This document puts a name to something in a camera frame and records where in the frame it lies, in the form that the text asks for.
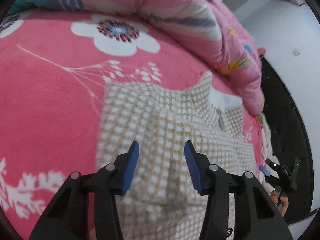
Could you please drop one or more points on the pink and blue quilt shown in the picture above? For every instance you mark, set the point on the pink and blue quilt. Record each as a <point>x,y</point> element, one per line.
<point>206,27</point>

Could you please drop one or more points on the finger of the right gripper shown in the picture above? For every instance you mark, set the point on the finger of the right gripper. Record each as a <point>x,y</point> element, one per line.
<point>264,170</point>

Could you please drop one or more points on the cream fuzzy garment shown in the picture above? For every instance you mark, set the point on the cream fuzzy garment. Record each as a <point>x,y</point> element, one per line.
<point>267,150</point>

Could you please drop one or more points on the person's right hand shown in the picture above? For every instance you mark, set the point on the person's right hand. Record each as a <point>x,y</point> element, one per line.
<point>283,201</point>

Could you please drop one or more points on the black tufted headboard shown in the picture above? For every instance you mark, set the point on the black tufted headboard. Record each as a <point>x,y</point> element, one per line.
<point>289,141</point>

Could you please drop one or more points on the pink floral bed blanket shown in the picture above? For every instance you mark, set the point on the pink floral bed blanket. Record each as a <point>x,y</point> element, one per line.
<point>55,69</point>

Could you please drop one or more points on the orange cloth on headboard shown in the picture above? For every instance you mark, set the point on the orange cloth on headboard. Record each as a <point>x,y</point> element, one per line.
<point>262,51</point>

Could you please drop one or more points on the beige white checked knit coat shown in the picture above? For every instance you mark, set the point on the beige white checked knit coat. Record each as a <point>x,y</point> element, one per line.
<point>162,202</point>

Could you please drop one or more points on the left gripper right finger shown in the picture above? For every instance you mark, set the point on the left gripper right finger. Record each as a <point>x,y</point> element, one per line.
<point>256,216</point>

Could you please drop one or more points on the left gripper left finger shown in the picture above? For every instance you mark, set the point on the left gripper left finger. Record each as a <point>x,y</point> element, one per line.
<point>66,215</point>

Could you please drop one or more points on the white wall socket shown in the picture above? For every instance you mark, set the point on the white wall socket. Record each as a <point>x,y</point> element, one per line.
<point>295,52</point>

